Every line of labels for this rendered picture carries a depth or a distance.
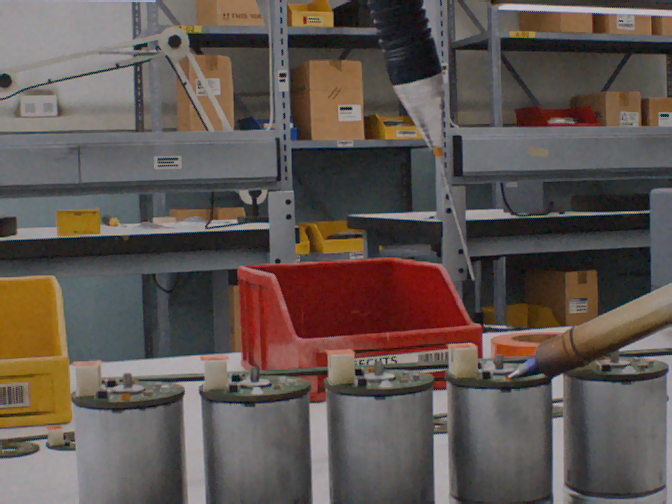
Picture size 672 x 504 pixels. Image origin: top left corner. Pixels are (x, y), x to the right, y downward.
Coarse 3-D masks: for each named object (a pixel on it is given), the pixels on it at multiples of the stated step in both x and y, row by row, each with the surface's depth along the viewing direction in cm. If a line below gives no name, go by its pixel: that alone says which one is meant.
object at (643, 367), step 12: (600, 360) 27; (636, 360) 26; (648, 360) 26; (660, 360) 26; (576, 372) 25; (588, 372) 25; (600, 372) 25; (612, 372) 25; (624, 372) 25; (636, 372) 25; (648, 372) 25; (660, 372) 25
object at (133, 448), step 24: (96, 408) 23; (120, 408) 23; (144, 408) 23; (168, 408) 24; (96, 432) 23; (120, 432) 23; (144, 432) 23; (168, 432) 24; (96, 456) 23; (120, 456) 23; (144, 456) 23; (168, 456) 24; (96, 480) 23; (120, 480) 23; (144, 480) 23; (168, 480) 24
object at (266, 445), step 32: (256, 384) 24; (224, 416) 24; (256, 416) 24; (288, 416) 24; (224, 448) 24; (256, 448) 24; (288, 448) 24; (224, 480) 24; (256, 480) 24; (288, 480) 24
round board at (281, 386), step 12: (240, 372) 25; (204, 384) 25; (228, 384) 24; (276, 384) 24; (288, 384) 25; (300, 384) 25; (204, 396) 24; (216, 396) 24; (228, 396) 24; (240, 396) 23; (252, 396) 23; (264, 396) 23; (276, 396) 24; (288, 396) 24
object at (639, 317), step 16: (624, 304) 23; (640, 304) 22; (656, 304) 22; (592, 320) 23; (608, 320) 23; (624, 320) 22; (640, 320) 22; (656, 320) 22; (560, 336) 23; (576, 336) 23; (592, 336) 23; (608, 336) 23; (624, 336) 22; (640, 336) 22; (544, 352) 24; (560, 352) 23; (576, 352) 23; (592, 352) 23; (608, 352) 23; (544, 368) 24; (560, 368) 23
